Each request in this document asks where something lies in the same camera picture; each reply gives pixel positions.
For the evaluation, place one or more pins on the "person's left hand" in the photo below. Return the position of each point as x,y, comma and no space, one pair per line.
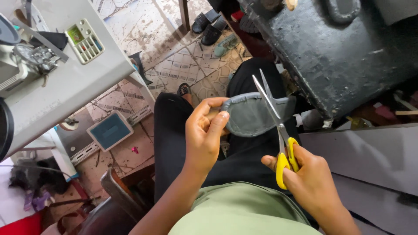
202,143

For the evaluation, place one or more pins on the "person's right hand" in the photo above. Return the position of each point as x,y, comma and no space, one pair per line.
310,182

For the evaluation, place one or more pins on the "grey fabric piece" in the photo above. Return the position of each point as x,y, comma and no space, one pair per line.
251,114

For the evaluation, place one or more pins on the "person's black trousers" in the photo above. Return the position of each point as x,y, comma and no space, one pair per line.
241,143

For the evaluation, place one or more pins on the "person's black sandal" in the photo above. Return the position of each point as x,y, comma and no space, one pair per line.
184,89

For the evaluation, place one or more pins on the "grey white board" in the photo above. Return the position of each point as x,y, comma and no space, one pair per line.
369,173

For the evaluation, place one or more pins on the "pink scrap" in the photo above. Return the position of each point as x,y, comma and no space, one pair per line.
134,149

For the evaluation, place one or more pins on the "person's green shirt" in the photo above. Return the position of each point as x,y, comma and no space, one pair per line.
241,212

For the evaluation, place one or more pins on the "blue foot pedal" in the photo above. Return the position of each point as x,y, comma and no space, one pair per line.
109,131

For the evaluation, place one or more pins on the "dark wooden chair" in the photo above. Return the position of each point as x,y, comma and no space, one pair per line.
120,202

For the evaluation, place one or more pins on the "teal shoe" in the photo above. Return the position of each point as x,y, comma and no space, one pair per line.
226,45

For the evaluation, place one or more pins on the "black slide sandal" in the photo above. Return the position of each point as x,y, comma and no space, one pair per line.
214,32
204,20

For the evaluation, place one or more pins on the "wooden pole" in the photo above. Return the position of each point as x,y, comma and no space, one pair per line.
184,14

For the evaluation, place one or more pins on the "large black metal box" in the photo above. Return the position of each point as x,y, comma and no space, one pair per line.
336,52

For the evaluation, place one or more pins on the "white sewing machine table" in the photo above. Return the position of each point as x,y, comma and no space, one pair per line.
65,78

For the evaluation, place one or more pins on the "cream compartment tray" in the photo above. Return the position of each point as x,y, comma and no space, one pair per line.
85,40

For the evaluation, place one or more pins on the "heap of fabric scraps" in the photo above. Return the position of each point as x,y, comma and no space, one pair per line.
36,182

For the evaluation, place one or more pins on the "black fabric scrap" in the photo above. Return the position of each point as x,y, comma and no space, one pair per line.
50,39

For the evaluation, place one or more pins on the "red cloth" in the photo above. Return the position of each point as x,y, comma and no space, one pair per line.
21,226

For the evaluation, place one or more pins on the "sewing machine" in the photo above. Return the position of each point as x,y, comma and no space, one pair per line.
19,58

